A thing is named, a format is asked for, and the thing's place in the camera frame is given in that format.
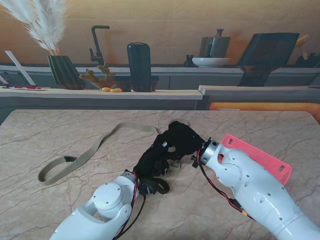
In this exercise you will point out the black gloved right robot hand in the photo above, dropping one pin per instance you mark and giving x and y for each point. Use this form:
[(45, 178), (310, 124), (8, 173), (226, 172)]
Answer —
[(182, 140)]

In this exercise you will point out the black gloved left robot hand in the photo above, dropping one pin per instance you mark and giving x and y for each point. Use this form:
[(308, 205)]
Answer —
[(152, 162)]

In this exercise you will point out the dark brown woven belt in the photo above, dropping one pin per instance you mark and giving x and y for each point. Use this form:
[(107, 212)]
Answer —
[(162, 188)]

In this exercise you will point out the beige woven belt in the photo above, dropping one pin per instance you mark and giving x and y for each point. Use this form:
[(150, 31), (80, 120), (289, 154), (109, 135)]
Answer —
[(95, 146)]

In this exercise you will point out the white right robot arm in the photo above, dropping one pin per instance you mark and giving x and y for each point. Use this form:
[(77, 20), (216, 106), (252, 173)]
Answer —
[(250, 180)]

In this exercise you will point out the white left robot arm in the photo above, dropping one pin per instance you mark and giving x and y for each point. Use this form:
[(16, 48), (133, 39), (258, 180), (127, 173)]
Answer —
[(107, 200)]

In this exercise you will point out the pink plastic storage basket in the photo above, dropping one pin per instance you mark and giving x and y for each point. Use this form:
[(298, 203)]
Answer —
[(262, 157)]

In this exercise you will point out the small black figurine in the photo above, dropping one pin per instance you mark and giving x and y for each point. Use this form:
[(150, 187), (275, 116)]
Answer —
[(188, 61)]

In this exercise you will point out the white speckled bowl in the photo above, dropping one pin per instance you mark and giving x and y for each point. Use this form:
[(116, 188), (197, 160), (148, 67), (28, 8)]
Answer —
[(210, 62)]

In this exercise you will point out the yellow lemons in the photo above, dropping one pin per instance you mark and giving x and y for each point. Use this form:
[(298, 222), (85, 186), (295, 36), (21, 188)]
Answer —
[(112, 89)]

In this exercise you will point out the tall black appliance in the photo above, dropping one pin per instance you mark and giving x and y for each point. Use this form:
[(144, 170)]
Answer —
[(139, 65)]

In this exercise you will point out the grey lidded pot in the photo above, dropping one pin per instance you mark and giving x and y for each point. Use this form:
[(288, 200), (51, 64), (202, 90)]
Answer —
[(217, 46)]

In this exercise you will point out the green cactus plant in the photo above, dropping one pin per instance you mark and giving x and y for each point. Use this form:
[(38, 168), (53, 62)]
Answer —
[(100, 75)]

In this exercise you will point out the dark angular stand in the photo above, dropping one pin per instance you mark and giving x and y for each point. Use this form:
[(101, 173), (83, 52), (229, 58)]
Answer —
[(267, 57)]

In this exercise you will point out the dark ribbed vase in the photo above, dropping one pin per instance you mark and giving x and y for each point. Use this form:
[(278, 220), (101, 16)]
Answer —
[(65, 72)]

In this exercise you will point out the black kitchen faucet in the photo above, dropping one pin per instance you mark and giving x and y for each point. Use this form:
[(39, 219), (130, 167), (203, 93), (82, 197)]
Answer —
[(96, 45)]

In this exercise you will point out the plate with red food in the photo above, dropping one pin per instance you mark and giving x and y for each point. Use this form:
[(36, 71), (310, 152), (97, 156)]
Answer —
[(27, 87)]

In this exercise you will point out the small dark container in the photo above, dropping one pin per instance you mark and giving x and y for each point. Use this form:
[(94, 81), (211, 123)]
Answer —
[(308, 61)]

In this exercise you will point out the yellow wooden utensil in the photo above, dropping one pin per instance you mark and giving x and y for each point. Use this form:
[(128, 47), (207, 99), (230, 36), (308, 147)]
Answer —
[(301, 41)]

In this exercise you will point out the white leaning board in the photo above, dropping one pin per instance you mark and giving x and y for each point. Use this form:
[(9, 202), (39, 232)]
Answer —
[(20, 67)]

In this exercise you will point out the white pampas grass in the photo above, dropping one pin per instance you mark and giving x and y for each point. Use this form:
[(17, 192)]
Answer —
[(42, 22)]

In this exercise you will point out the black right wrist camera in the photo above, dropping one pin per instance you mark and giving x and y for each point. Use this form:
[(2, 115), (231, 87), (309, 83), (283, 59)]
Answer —
[(194, 161)]

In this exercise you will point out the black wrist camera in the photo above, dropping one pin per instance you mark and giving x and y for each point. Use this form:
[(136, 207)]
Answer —
[(147, 188), (194, 161)]

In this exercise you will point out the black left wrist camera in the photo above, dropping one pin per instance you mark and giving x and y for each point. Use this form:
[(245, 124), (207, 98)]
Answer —
[(147, 188)]

